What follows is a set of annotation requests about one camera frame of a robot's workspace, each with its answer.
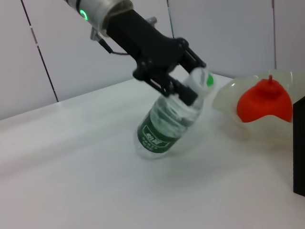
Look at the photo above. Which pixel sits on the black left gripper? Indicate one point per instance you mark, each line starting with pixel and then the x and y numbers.
pixel 143 43

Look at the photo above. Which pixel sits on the clear green-label water bottle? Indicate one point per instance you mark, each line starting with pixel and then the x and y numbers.
pixel 162 128

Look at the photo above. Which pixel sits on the red orange fruit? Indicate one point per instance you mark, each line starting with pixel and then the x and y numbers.
pixel 262 102

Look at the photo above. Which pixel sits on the translucent wavy fruit plate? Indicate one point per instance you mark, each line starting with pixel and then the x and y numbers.
pixel 228 97

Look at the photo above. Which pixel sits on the black mesh pen holder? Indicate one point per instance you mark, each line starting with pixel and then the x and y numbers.
pixel 299 148

